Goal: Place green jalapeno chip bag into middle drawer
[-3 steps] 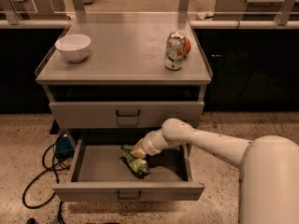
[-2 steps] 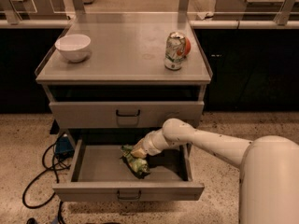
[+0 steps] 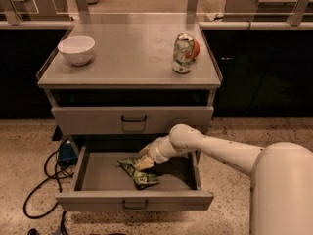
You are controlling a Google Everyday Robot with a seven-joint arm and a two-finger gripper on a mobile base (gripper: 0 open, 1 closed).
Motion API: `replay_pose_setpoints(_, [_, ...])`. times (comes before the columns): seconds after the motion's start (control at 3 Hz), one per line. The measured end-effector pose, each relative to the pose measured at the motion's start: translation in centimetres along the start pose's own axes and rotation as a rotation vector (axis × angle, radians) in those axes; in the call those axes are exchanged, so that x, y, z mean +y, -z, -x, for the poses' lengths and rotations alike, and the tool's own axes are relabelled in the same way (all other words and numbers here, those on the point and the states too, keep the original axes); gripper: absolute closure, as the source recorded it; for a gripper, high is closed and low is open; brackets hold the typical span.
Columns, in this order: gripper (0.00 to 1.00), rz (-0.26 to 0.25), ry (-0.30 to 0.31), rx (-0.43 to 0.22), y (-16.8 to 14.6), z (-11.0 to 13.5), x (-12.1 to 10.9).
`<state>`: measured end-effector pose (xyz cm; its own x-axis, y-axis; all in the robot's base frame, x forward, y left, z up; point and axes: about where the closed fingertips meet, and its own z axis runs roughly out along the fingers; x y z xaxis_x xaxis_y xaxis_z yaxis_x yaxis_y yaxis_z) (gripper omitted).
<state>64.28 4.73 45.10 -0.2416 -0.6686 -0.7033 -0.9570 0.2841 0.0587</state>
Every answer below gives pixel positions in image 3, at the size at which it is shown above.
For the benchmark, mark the open grey middle drawer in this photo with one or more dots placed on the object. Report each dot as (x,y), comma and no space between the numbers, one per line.
(100,184)

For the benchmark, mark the closed grey upper drawer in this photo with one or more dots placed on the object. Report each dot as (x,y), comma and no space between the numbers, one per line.
(106,120)

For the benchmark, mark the grey drawer cabinet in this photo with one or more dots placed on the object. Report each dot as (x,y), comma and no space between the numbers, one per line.
(132,67)

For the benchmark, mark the grey background cabinet left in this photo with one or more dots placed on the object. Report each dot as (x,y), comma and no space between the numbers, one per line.
(35,10)

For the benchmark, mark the orange fruit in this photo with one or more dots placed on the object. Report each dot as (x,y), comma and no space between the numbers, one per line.
(196,49)

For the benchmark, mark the blue power box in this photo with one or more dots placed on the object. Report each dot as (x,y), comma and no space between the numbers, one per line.
(66,154)

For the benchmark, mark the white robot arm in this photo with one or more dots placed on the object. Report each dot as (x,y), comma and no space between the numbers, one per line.
(281,176)

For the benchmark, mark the green jalapeno chip bag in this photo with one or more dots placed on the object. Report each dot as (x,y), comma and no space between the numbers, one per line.
(142,179)

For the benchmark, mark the black middle drawer handle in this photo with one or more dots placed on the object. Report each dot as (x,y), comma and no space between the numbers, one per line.
(134,206)

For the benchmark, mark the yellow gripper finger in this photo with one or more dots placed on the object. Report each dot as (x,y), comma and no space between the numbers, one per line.
(145,151)
(144,163)

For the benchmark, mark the white ceramic bowl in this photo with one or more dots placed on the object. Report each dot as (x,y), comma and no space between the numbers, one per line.
(78,50)

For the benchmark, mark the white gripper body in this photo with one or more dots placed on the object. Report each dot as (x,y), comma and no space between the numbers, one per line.
(155,152)

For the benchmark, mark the glass barrier with posts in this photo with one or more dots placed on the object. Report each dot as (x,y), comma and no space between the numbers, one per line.
(188,20)

